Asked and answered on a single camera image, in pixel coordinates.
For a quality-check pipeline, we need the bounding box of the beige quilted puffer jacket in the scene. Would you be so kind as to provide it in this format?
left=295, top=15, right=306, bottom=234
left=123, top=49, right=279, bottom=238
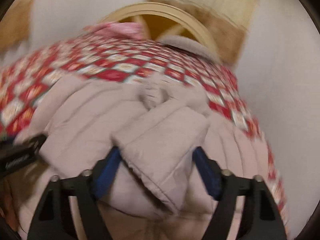
left=14, top=74, right=271, bottom=239

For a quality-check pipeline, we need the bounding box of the red patchwork bear bedspread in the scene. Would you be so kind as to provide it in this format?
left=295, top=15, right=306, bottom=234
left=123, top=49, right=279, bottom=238
left=0, top=32, right=291, bottom=230

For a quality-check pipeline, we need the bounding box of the cream arched wooden headboard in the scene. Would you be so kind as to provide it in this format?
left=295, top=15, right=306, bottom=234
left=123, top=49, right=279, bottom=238
left=99, top=2, right=221, bottom=63

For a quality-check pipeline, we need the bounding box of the striped pillow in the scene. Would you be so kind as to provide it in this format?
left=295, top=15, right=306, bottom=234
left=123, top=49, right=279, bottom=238
left=159, top=35, right=221, bottom=63

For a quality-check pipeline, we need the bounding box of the right beige patterned curtain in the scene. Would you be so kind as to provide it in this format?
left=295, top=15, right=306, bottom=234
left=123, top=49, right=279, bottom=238
left=147, top=0, right=259, bottom=66

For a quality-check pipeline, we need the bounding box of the side wall beige curtain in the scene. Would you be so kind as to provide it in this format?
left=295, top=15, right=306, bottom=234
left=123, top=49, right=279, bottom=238
left=0, top=0, right=34, bottom=52

